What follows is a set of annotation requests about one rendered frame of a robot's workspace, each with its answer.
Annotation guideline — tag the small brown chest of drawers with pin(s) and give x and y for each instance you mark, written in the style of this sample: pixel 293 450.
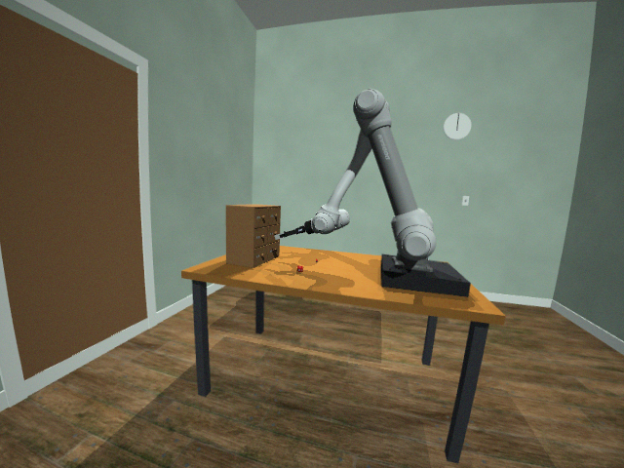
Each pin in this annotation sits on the small brown chest of drawers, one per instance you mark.
pixel 240 235

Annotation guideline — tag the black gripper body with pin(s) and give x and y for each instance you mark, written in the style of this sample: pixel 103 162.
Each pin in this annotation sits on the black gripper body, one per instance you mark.
pixel 307 227

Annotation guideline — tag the dark brown drawer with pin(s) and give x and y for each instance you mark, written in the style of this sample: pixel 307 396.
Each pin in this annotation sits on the dark brown drawer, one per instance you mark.
pixel 274 215
pixel 260 236
pixel 273 230
pixel 260 217
pixel 273 249
pixel 260 255

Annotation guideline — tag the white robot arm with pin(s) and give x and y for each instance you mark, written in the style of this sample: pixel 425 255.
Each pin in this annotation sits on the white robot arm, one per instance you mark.
pixel 411 225

